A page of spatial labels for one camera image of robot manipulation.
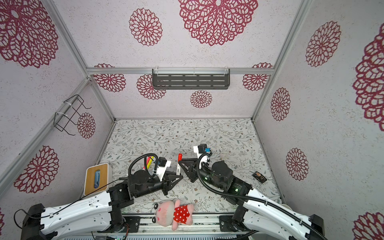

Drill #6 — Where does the pink plush pig toy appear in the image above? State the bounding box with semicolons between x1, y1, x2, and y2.
152;200;195;231

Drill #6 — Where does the black wire wall rack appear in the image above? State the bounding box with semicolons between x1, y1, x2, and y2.
53;94;91;136

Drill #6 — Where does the small dark brown object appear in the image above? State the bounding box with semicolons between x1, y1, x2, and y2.
253;171;267;184

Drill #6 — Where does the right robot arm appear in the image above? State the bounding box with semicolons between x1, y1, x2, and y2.
178;153;326;240

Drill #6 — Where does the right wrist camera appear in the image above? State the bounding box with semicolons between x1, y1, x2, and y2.
193;144;212;163

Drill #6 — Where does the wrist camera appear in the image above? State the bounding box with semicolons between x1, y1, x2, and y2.
156;157;172;181
193;144;212;163

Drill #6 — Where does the yellow highlighter pen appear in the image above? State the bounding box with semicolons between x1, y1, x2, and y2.
147;156;156;169

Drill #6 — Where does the white wooden-top box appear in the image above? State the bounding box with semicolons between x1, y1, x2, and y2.
83;163;113;196

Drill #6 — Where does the dark grey wall shelf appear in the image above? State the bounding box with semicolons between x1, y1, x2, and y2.
152;69;231;90

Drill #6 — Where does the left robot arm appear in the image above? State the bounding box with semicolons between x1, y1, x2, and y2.
21;170;183;240

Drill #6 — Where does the white red-tip marker pen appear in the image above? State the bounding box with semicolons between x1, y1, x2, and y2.
177;161;181;175

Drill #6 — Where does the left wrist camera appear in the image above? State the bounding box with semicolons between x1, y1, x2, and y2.
156;157;172;181

